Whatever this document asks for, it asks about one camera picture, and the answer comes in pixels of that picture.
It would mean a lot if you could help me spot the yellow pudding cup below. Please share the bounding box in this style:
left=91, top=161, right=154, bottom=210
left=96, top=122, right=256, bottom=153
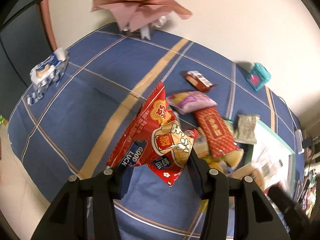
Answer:
left=221, top=148, right=244, bottom=170

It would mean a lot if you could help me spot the red popcorn snack bag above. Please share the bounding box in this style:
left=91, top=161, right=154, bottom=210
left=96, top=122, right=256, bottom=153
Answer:
left=106, top=82, right=198, bottom=186

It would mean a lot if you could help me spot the white tray with teal rim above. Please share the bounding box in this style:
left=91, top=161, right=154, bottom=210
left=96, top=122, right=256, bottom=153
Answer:
left=230, top=121, right=296, bottom=196

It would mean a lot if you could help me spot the red orange patterned snack bar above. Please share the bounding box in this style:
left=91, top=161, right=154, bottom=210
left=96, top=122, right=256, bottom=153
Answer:
left=193, top=107, right=239, bottom=158

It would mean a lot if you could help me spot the grey white snack packet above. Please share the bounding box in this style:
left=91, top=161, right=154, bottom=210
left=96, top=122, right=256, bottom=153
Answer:
left=234, top=114, right=260, bottom=145

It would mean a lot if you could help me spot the blue plaid tablecloth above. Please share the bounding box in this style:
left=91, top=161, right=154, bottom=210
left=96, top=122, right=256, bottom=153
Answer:
left=6, top=22, right=306, bottom=240

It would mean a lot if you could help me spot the pink purple snack packet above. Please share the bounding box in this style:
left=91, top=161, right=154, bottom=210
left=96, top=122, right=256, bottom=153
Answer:
left=166, top=91, right=217, bottom=114

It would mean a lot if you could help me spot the teal cube box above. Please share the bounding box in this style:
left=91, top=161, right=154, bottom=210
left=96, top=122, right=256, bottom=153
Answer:
left=246, top=62, right=271, bottom=92

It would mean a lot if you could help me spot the blue white tissue pack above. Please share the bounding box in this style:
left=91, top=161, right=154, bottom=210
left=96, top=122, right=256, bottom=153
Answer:
left=27, top=48, right=69, bottom=106

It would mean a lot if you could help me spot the dark red small snack packet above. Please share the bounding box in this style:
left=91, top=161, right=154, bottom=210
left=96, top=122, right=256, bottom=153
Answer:
left=185, top=70, right=217, bottom=93

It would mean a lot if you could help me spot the pink paper flower bouquet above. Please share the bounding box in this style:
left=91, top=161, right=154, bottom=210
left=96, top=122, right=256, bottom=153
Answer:
left=91, top=0, right=193, bottom=40

